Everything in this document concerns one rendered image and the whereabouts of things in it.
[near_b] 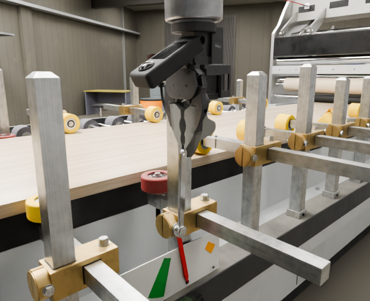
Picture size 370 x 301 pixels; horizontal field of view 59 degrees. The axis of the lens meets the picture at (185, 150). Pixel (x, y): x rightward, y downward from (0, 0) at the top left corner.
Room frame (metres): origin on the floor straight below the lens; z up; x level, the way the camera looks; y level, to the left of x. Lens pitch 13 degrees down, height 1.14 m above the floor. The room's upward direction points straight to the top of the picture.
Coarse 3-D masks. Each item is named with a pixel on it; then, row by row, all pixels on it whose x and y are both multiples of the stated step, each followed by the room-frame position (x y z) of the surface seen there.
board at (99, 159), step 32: (96, 128) 1.45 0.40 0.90; (128, 128) 1.45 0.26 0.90; (160, 128) 1.45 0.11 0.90; (224, 128) 1.45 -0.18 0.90; (0, 160) 0.90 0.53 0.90; (32, 160) 0.90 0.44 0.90; (96, 160) 0.90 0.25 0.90; (128, 160) 0.90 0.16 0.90; (160, 160) 0.90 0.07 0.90; (192, 160) 0.91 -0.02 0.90; (0, 192) 0.64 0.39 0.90; (32, 192) 0.64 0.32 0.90; (96, 192) 0.71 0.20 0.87
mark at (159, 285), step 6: (168, 258) 0.57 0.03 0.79; (162, 264) 0.56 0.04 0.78; (168, 264) 0.57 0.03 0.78; (162, 270) 0.56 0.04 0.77; (168, 270) 0.57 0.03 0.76; (162, 276) 0.56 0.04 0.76; (156, 282) 0.55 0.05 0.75; (162, 282) 0.56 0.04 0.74; (156, 288) 0.55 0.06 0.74; (162, 288) 0.56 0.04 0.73; (150, 294) 0.54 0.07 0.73; (156, 294) 0.55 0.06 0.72; (162, 294) 0.56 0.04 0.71
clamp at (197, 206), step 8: (192, 200) 0.67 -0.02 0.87; (200, 200) 0.67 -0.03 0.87; (192, 208) 0.63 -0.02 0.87; (200, 208) 0.63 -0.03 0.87; (208, 208) 0.65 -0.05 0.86; (216, 208) 0.67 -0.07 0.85; (160, 216) 0.60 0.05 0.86; (168, 216) 0.59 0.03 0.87; (176, 216) 0.59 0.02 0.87; (184, 216) 0.60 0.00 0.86; (192, 216) 0.62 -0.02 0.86; (160, 224) 0.60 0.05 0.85; (168, 224) 0.58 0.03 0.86; (184, 224) 0.60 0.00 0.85; (192, 224) 0.62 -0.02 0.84; (160, 232) 0.60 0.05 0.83; (168, 232) 0.58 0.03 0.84
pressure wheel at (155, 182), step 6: (144, 174) 0.74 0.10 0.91; (150, 174) 0.75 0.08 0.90; (156, 174) 0.74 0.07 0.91; (162, 174) 0.75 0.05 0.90; (144, 180) 0.71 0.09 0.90; (150, 180) 0.71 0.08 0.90; (156, 180) 0.70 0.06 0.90; (162, 180) 0.71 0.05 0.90; (144, 186) 0.71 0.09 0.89; (150, 186) 0.71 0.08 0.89; (156, 186) 0.70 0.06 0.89; (162, 186) 0.71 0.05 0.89; (150, 192) 0.71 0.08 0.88; (156, 192) 0.70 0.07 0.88; (162, 192) 0.71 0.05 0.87; (156, 210) 0.74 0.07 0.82; (156, 216) 0.74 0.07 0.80
